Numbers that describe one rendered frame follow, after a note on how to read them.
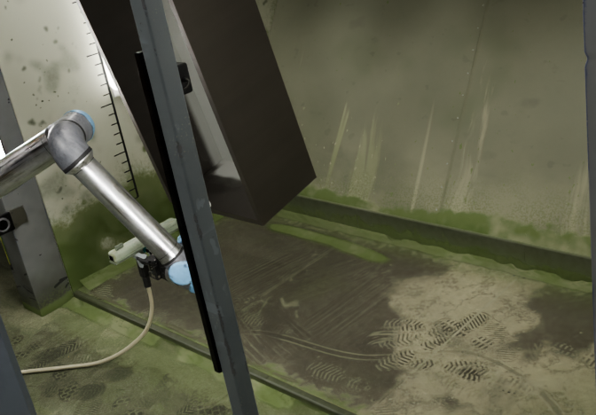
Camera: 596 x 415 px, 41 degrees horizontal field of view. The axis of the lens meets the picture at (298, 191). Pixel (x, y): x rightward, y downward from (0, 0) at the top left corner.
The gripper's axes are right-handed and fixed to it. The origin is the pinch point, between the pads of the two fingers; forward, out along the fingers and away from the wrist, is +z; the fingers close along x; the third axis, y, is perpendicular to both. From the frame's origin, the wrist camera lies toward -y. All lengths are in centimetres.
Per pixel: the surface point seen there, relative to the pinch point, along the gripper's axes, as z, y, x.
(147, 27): -95, -112, -42
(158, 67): -96, -103, -42
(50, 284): 81, 46, -1
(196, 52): -18, -70, 32
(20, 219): 85, 10, -3
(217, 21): -17, -78, 45
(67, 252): 82, 36, 12
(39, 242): 83, 25, 1
